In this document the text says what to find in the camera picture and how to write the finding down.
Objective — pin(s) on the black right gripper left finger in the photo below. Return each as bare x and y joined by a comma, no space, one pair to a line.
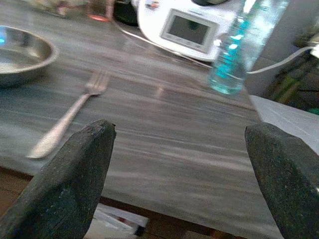
64,184

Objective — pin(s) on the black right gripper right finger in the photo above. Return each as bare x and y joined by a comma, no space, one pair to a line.
289,186

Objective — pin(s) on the white printed cardboard box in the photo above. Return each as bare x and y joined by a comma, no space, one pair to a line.
112,221

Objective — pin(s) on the white plastic folding table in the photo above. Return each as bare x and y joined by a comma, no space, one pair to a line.
286,114

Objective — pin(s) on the silver metal fork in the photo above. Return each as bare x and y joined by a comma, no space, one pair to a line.
72,109

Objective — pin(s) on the grey marble top wooden table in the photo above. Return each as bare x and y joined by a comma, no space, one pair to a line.
174,139

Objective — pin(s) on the round steel plate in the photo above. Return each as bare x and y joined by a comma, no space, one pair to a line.
25,62

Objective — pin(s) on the blue clear water bottle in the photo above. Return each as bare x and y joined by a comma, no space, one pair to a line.
229,69

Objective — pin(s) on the white power adapter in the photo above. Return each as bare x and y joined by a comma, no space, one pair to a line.
314,48

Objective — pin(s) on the pink drinking glass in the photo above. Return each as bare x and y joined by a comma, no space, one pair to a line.
99,10

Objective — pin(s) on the white kitchen appliance with screen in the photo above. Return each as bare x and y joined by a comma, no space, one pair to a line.
154,25

